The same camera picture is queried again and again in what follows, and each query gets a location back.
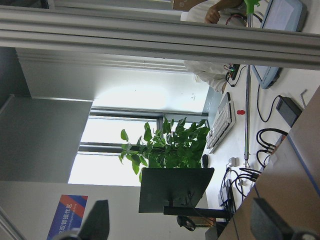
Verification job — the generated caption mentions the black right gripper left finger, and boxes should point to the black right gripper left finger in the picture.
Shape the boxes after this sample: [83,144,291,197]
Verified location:
[77,199,110,240]

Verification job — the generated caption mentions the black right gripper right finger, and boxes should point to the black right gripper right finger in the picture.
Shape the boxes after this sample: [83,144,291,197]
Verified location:
[250,198,303,240]

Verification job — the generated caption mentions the black computer monitor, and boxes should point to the black computer monitor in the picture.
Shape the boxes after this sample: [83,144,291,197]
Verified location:
[138,168,230,219]

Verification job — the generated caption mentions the green potted plant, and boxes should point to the green potted plant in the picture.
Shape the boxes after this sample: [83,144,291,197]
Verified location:
[118,118,210,181]

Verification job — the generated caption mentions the white keyboard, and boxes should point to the white keyboard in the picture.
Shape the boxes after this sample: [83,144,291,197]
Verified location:
[206,92,236,154]

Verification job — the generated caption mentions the blue teach pendant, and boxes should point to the blue teach pendant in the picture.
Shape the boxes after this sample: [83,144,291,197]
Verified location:
[251,0,308,90]

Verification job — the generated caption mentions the person in white shirt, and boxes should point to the person in white shirt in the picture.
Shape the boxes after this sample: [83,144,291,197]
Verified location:
[182,0,247,94]

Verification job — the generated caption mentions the blue red wall sign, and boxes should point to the blue red wall sign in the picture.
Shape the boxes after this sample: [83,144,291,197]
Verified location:
[47,194,88,240]

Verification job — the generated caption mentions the aluminium frame post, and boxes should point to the aluminium frame post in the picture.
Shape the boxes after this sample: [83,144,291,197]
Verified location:
[0,5,320,70]

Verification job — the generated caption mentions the green handled reach tool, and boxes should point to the green handled reach tool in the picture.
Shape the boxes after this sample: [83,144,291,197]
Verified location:
[244,0,260,167]

